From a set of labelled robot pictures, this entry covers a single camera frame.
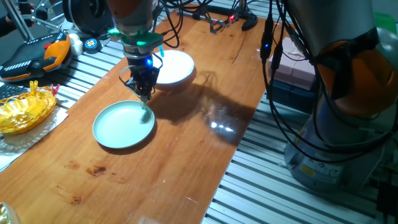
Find black cable blue-lit plug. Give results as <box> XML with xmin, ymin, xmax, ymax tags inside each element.
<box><xmin>259</xmin><ymin>0</ymin><xmax>398</xmax><ymax>164</ymax></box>

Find dark sleeved forearm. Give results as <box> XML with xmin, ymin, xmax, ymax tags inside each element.
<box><xmin>0</xmin><ymin>14</ymin><xmax>18</xmax><ymax>37</ymax></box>

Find slanted aluminium pole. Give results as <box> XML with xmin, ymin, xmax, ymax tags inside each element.
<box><xmin>2</xmin><ymin>0</ymin><xmax>34</xmax><ymax>42</ymax></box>

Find thin grey gripper cable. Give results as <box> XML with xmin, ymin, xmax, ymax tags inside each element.
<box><xmin>119</xmin><ymin>64</ymin><xmax>141</xmax><ymax>98</ymax></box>

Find black round fan housing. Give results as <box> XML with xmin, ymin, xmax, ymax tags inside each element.
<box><xmin>62</xmin><ymin>0</ymin><xmax>114</xmax><ymax>35</ymax></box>

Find black puck blue orange logo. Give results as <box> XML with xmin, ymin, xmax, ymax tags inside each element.
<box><xmin>83</xmin><ymin>37</ymin><xmax>103</xmax><ymax>54</ymax></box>

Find black metal C-clamp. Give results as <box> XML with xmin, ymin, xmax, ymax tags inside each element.
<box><xmin>177</xmin><ymin>4</ymin><xmax>259</xmax><ymax>32</ymax></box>

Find dark blue box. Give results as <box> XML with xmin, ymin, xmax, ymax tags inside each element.
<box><xmin>266</xmin><ymin>78</ymin><xmax>317</xmax><ymax>114</ymax></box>

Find black cable plain plug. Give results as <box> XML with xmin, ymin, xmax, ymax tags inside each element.
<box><xmin>270</xmin><ymin>40</ymin><xmax>398</xmax><ymax>155</ymax></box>

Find gold shiny object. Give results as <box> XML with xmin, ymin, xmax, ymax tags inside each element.
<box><xmin>0</xmin><ymin>202</ymin><xmax>21</xmax><ymax>224</ymax></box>

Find silver foil mat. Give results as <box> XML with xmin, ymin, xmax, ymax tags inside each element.
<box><xmin>0</xmin><ymin>105</ymin><xmax>69</xmax><ymax>172</ymax></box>

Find white rounded object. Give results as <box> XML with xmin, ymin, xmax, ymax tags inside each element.
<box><xmin>68</xmin><ymin>33</ymin><xmax>84</xmax><ymax>57</ymax></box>

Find person hand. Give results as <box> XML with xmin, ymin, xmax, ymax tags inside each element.
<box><xmin>17</xmin><ymin>0</ymin><xmax>35</xmax><ymax>27</ymax></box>

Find wooden board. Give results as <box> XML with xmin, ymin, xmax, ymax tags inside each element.
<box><xmin>0</xmin><ymin>1</ymin><xmax>285</xmax><ymax>224</ymax></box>

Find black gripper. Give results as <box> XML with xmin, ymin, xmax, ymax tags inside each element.
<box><xmin>126</xmin><ymin>55</ymin><xmax>162</xmax><ymax>103</ymax></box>

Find pale green plate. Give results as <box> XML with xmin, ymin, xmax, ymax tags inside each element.
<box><xmin>92</xmin><ymin>100</ymin><xmax>155</xmax><ymax>149</ymax></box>

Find yellow wire basket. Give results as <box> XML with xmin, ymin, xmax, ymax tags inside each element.
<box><xmin>0</xmin><ymin>85</ymin><xmax>57</xmax><ymax>135</ymax></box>

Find pink gift box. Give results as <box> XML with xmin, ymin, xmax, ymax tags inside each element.
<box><xmin>267</xmin><ymin>37</ymin><xmax>317</xmax><ymax>91</ymax></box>

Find black keyboard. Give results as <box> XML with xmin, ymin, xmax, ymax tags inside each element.
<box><xmin>0</xmin><ymin>82</ymin><xmax>29</xmax><ymax>101</ymax></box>

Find black orange teach pendant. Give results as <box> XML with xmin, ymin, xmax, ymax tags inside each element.
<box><xmin>0</xmin><ymin>32</ymin><xmax>73</xmax><ymax>82</ymax></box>

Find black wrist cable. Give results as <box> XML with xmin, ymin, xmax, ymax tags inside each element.
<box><xmin>154</xmin><ymin>0</ymin><xmax>218</xmax><ymax>50</ymax></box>

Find green plastic object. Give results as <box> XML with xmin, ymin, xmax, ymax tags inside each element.
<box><xmin>372</xmin><ymin>12</ymin><xmax>398</xmax><ymax>35</ymax></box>

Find small black device red lights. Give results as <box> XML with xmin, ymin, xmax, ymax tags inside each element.
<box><xmin>210</xmin><ymin>11</ymin><xmax>238</xmax><ymax>34</ymax></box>

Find white ceramic plate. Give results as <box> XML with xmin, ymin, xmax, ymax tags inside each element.
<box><xmin>154</xmin><ymin>49</ymin><xmax>196</xmax><ymax>85</ymax></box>

